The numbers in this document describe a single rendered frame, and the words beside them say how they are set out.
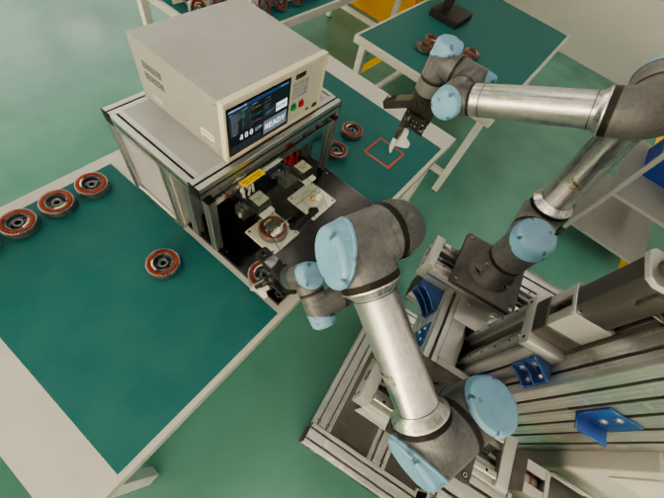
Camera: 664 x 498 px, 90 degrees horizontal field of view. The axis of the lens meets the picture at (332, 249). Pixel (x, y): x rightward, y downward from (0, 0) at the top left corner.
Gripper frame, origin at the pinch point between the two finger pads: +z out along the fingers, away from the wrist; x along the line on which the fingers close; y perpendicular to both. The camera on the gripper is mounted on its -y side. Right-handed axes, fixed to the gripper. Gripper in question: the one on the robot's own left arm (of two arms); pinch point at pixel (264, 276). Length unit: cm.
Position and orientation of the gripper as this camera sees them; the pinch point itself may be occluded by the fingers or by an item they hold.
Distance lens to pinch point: 121.7
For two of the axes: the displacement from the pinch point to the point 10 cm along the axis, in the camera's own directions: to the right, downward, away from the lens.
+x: 6.5, -5.9, 4.8
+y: 5.6, 8.0, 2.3
